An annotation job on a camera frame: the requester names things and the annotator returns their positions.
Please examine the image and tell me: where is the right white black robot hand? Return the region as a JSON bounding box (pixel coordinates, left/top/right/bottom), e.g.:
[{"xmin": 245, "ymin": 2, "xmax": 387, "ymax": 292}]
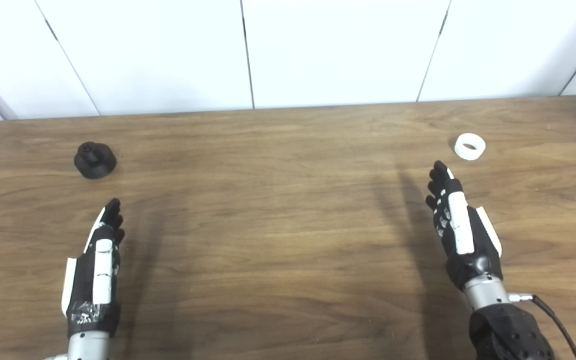
[{"xmin": 425, "ymin": 160, "xmax": 504, "ymax": 292}]

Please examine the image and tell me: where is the round black plastic part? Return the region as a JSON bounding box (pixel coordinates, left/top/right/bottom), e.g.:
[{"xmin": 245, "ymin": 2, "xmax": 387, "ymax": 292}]
[{"xmin": 73, "ymin": 142, "xmax": 118, "ymax": 180}]

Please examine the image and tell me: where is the white plastic ring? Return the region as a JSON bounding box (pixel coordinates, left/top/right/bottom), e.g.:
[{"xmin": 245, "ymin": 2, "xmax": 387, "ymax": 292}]
[{"xmin": 454, "ymin": 133, "xmax": 487, "ymax": 162}]

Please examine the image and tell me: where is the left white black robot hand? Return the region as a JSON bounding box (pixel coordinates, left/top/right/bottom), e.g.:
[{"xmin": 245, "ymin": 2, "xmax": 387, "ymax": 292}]
[{"xmin": 61, "ymin": 198, "xmax": 126, "ymax": 338}]

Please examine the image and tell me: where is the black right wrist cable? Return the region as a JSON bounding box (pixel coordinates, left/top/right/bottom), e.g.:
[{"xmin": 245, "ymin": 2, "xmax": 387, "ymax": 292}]
[{"xmin": 508, "ymin": 293, "xmax": 576, "ymax": 360}]

